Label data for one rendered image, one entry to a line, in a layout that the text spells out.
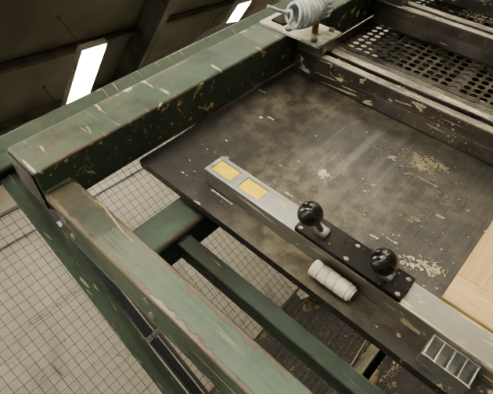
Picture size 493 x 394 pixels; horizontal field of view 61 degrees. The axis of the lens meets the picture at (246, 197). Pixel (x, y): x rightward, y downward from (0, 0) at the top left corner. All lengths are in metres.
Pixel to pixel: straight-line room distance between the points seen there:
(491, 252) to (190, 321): 0.52
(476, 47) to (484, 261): 0.72
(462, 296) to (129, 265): 0.52
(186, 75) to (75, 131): 0.27
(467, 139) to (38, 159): 0.85
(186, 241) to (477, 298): 0.51
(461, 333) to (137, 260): 0.49
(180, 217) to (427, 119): 0.58
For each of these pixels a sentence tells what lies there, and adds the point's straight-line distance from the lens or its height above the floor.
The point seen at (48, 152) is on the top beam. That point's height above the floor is 1.91.
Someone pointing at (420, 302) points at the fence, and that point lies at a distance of 0.69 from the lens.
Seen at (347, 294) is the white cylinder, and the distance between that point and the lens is 0.68.
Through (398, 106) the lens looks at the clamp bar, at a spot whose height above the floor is 1.57.
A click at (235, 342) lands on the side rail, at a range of 0.60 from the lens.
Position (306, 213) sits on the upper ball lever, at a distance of 0.59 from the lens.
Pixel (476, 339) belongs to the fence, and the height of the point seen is 1.26.
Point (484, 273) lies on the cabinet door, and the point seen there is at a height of 1.28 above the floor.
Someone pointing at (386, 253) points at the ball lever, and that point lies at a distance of 0.57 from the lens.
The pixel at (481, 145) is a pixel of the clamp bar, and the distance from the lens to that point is 1.01.
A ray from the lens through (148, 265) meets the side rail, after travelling 0.67.
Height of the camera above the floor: 1.62
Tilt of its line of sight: level
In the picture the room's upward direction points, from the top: 39 degrees counter-clockwise
